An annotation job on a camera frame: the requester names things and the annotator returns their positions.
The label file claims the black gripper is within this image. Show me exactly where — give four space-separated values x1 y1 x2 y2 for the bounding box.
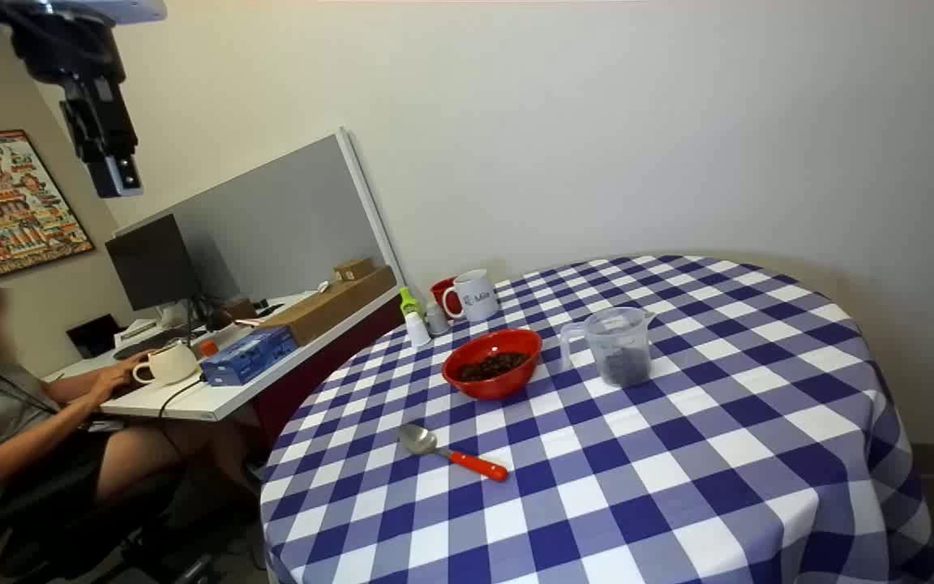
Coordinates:
14 11 142 199

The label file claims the black computer monitor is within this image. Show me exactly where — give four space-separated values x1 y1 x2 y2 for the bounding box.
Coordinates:
107 214 204 307

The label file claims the white mug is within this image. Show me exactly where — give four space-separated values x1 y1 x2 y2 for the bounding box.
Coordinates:
453 268 500 321

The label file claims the blue box on desk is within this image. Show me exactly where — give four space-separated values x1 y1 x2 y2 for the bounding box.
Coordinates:
200 326 294 387

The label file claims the blue white checkered tablecloth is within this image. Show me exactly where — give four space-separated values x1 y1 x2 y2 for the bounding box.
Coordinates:
260 257 934 584

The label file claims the green bottle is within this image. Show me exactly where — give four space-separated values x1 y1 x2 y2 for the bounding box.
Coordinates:
400 285 430 346

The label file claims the spoon with red handle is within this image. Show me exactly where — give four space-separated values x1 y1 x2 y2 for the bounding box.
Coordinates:
400 423 509 484

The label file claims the white desk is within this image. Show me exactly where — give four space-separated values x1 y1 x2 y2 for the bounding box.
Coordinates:
41 282 401 423

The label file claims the red mug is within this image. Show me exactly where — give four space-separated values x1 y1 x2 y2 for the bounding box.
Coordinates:
430 279 463 316

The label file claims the seated person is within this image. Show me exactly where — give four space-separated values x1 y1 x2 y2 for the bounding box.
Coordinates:
0 285 260 511

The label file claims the white desk partition panel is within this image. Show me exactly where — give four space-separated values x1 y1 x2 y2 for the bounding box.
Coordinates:
107 126 404 312

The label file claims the long cardboard box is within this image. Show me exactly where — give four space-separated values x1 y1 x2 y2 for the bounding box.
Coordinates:
265 266 394 343

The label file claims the colourful framed wall picture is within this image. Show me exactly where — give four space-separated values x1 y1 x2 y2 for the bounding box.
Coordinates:
0 130 94 276

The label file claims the red bowl with coffee beans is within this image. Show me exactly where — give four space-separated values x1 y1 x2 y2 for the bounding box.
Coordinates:
442 326 541 401

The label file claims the black office chair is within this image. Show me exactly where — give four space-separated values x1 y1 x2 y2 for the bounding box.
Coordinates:
0 470 215 584

